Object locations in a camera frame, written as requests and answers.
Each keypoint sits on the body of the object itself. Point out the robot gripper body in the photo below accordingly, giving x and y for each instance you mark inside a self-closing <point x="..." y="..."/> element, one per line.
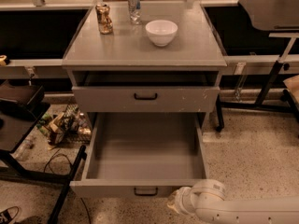
<point x="181" y="200"/>

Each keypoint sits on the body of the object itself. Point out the grey drawer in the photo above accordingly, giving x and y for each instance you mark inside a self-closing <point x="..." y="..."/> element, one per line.
<point x="146" y="91"/>
<point x="143" y="155"/>

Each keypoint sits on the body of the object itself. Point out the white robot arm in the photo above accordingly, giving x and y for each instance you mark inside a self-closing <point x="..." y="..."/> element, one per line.
<point x="206" y="201"/>

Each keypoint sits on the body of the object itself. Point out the grey drawer cabinet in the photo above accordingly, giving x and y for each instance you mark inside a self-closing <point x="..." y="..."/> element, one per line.
<point x="128" y="48"/>

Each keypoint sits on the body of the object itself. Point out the grey top drawer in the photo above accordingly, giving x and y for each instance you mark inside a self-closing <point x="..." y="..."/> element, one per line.
<point x="146" y="91"/>

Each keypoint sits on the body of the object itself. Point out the plastic bottle on floor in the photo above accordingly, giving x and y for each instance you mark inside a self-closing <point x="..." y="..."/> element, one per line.
<point x="23" y="151"/>

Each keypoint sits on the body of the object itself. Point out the white bowl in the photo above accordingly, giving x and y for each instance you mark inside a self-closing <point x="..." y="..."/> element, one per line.
<point x="161" y="32"/>

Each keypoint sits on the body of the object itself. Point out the black white sneaker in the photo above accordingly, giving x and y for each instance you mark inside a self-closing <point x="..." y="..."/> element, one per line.
<point x="9" y="215"/>

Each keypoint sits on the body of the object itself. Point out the black side table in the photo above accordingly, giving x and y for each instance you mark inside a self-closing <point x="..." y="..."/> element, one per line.
<point x="21" y="109"/>

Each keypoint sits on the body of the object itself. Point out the crushed golden can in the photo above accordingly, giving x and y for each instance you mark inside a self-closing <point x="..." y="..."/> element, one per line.
<point x="105" y="24"/>

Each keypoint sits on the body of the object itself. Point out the silver soda can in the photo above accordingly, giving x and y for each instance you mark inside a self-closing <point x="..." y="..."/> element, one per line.
<point x="134" y="7"/>

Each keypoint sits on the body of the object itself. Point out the yellow tape roll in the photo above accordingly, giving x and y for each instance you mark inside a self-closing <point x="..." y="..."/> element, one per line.
<point x="4" y="60"/>

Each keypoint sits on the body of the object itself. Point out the wire basket of items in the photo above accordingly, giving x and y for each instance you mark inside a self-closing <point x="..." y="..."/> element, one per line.
<point x="69" y="125"/>

